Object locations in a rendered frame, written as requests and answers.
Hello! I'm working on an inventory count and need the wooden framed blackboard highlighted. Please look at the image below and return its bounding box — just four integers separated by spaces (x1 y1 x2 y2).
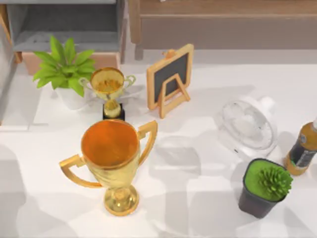
146 44 195 119

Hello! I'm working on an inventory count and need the large gold trophy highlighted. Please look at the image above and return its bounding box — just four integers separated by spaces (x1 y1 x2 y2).
58 119 159 217

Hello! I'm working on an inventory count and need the small gold trophy black base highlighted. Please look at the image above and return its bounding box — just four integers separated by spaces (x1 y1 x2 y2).
78 67 136 121

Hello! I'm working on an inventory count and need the pale wooden drawer front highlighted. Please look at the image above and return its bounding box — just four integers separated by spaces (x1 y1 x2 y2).
21 51 121 76

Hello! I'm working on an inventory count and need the white desk fan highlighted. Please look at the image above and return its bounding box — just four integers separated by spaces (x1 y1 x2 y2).
217 96 278 158

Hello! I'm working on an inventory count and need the leafy plant in white pot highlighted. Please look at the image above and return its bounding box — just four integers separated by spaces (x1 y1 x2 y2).
32 35 96 111

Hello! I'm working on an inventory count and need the wooden cupboard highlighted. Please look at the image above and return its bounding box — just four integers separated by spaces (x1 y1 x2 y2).
127 0 317 61

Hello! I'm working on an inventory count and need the spiky plant in black pot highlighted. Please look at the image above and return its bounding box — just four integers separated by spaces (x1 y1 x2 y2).
238 158 294 219

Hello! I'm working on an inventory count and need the grey cabinet with drawer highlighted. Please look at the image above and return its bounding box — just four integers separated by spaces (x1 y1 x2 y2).
0 0 128 64

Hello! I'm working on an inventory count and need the orange bottle dark label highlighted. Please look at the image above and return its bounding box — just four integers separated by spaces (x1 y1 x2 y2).
283 119 317 177

